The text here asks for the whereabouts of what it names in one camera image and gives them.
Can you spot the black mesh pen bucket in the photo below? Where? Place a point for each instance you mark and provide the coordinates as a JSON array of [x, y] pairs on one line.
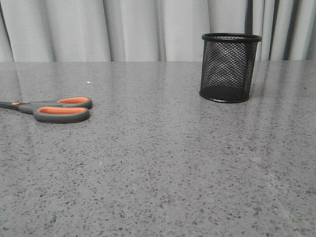
[[227, 66]]

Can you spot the grey white curtain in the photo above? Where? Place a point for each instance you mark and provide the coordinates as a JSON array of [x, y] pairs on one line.
[[150, 30]]

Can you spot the grey orange handled scissors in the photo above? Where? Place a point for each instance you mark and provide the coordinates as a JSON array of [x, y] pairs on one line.
[[67, 110]]

